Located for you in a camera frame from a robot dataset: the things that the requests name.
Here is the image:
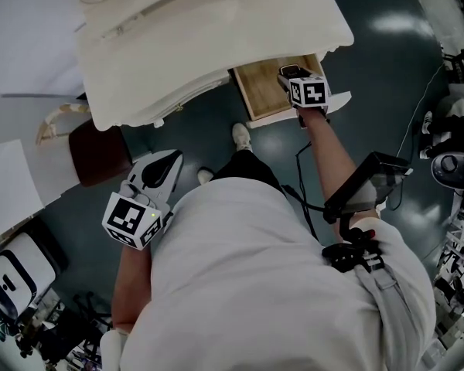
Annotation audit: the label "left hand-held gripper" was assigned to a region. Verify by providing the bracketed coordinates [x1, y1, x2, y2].
[101, 148, 185, 251]

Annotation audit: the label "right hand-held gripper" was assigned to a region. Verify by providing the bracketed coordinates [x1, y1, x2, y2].
[277, 66, 330, 111]

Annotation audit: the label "large white wooden drawer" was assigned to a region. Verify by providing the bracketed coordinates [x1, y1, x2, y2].
[227, 52, 352, 129]

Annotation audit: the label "person's left forearm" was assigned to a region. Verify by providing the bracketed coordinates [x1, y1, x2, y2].
[111, 241, 155, 330]

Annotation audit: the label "person's right forearm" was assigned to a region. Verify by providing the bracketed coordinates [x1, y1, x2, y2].
[299, 108, 360, 216]

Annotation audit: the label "cream white dressing table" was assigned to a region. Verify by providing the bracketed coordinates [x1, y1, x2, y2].
[71, 0, 356, 133]

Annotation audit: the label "cream chair with brown seat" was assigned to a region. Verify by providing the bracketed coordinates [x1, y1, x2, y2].
[36, 102, 135, 188]

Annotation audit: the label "person's right white shoe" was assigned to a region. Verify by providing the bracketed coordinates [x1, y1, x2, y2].
[231, 122, 253, 153]

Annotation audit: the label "person's black trousers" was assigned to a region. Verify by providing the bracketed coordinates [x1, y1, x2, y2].
[210, 148, 287, 196]

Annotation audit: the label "person's white shirt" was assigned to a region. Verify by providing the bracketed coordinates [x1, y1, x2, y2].
[100, 175, 438, 371]

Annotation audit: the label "white cardboard box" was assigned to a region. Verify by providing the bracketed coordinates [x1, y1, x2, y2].
[0, 139, 63, 239]

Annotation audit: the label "white box appliance black trim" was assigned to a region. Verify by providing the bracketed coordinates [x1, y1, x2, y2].
[0, 232, 57, 320]

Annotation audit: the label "white metal equipment rack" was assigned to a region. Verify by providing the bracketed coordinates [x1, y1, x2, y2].
[432, 187, 464, 362]

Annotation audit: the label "black cable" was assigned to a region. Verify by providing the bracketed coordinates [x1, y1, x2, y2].
[280, 141, 333, 243]

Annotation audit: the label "white round camera device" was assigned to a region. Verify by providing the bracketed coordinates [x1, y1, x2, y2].
[431, 151, 464, 191]

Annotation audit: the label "black screen mount bracket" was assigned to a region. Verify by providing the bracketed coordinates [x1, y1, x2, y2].
[322, 214, 386, 274]

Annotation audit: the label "grey shoulder strap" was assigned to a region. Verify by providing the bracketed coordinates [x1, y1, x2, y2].
[353, 263, 415, 362]

